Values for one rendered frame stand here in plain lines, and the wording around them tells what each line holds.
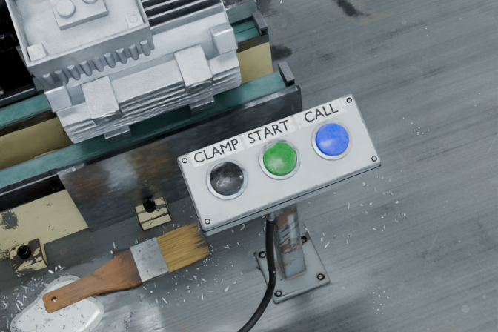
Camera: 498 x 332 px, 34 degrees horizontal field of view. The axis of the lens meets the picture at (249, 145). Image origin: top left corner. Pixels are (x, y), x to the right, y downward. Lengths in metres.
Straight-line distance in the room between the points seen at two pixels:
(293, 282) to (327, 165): 0.26
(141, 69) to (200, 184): 0.18
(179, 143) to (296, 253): 0.18
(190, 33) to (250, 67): 0.22
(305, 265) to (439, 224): 0.17
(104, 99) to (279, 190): 0.22
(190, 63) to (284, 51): 0.33
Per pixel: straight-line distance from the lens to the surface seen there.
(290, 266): 0.92
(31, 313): 1.00
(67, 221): 1.01
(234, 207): 0.70
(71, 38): 0.81
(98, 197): 0.96
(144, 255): 0.98
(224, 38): 0.82
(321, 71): 1.11
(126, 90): 0.84
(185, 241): 0.98
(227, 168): 0.70
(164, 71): 0.84
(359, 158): 0.72
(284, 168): 0.70
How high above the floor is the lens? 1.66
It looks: 56 degrees down
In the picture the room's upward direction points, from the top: 11 degrees counter-clockwise
